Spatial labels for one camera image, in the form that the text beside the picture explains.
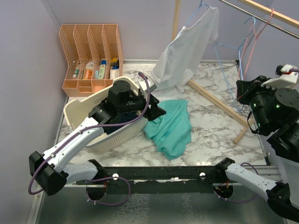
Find navy blue t shirt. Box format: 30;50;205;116
103;112;138;134

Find white t shirt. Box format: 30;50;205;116
151;7;219;91

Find teal green t shirt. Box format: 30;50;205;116
143;99;192;160

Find light blue wire hanger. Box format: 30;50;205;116
185;0;210;27

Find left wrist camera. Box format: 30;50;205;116
138;78;158;95

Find items in organizer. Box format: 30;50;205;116
82;58;120;80

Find cream laundry basket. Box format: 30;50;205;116
64;85;148;153

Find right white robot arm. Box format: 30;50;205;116
214;76;299;222

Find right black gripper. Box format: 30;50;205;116
235;74;279;131

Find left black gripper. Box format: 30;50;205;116
119;91;166;121

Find orange file organizer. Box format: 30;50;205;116
59;24;124;97

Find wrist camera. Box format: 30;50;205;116
261;64;299;89
138;78;158;95

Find wooden clothes rack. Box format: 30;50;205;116
171;0;299;144

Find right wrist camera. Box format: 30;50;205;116
261;64;299;89

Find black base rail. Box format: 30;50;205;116
77;158;234;195

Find pink wire hanger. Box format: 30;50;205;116
242;8;274;77

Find metal hanging rod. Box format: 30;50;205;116
220;0;299;39

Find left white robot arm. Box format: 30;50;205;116
29;78;166;196

